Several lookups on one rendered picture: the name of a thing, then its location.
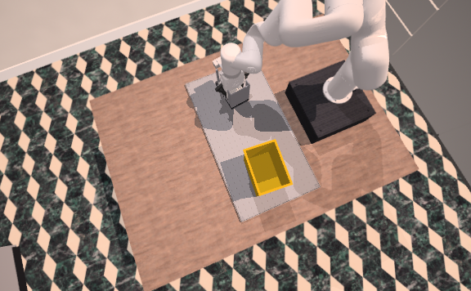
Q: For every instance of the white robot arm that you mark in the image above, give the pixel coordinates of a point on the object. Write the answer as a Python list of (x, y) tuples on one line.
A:
[(366, 65)]

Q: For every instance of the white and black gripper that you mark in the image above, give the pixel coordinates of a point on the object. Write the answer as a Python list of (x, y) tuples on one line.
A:
[(229, 84)]

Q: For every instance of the yellow open-top bin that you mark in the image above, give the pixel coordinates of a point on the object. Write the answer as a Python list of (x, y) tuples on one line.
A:
[(266, 168)]

